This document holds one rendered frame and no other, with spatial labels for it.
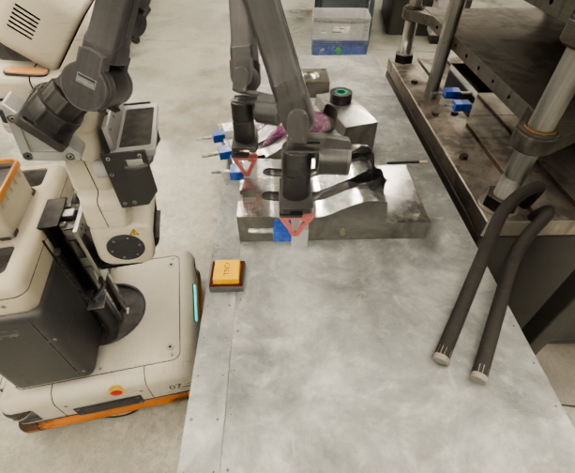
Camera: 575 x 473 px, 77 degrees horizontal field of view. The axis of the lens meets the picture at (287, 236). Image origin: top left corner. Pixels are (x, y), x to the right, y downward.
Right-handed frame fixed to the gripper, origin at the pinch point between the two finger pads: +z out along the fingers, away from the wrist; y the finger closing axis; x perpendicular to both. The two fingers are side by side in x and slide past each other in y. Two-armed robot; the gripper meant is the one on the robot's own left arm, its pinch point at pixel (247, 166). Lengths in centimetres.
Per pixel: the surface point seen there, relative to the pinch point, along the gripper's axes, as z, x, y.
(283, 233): -4.0, -9.9, -31.0
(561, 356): 90, -132, -14
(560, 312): 31, -91, -30
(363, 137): 4.6, -37.8, 23.6
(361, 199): -2.4, -29.3, -17.8
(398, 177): 4.6, -44.2, 0.5
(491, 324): 6, -53, -48
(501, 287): 4, -57, -40
